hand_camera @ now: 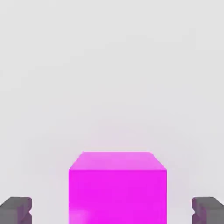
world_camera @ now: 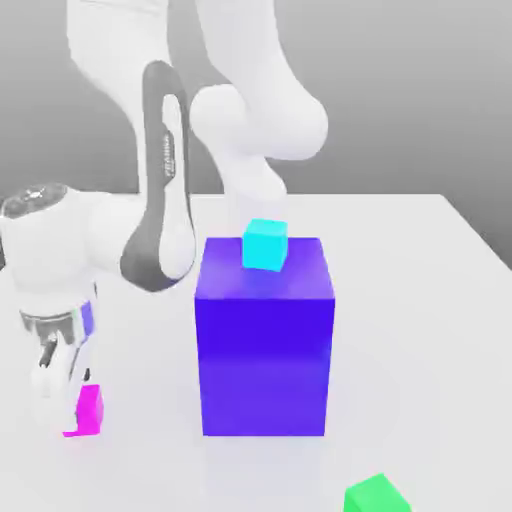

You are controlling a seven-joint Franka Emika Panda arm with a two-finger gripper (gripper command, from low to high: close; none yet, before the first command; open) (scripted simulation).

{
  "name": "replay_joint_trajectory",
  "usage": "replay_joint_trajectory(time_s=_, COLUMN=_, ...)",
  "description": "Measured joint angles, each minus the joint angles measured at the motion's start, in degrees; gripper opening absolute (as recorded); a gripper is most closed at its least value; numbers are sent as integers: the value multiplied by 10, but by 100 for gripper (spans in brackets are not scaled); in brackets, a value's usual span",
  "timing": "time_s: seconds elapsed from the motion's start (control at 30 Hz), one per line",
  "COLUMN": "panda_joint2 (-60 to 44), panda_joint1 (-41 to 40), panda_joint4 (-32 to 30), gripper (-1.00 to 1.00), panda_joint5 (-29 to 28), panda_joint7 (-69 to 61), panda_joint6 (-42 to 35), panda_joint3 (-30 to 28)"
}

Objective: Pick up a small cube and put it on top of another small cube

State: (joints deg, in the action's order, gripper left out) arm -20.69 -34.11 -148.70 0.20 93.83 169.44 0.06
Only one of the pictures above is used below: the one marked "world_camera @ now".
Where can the small green cube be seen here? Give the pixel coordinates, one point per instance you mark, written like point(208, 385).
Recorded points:
point(376, 496)

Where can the large blue box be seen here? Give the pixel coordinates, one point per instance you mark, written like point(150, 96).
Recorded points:
point(264, 340)

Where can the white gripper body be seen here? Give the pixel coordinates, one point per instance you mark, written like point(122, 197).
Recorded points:
point(60, 370)

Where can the small cyan cube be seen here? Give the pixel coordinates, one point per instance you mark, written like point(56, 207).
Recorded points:
point(264, 244)

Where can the small magenta cube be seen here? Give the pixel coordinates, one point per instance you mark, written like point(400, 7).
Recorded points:
point(88, 410)

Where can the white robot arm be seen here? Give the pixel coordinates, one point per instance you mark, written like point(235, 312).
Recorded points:
point(120, 120)

